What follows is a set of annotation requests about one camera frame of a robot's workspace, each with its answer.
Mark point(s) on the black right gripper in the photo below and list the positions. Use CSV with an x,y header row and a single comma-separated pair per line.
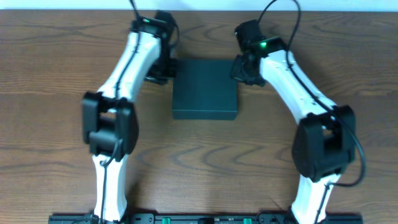
x,y
244,73

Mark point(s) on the black box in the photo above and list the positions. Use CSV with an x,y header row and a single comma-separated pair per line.
x,y
203,89

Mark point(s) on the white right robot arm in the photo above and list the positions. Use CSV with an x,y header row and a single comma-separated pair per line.
x,y
322,148

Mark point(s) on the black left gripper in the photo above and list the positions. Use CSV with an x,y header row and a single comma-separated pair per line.
x,y
162,73

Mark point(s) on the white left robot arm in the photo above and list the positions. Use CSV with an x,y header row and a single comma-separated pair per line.
x,y
109,120

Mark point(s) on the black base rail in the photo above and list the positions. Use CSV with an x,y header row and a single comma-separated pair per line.
x,y
149,218

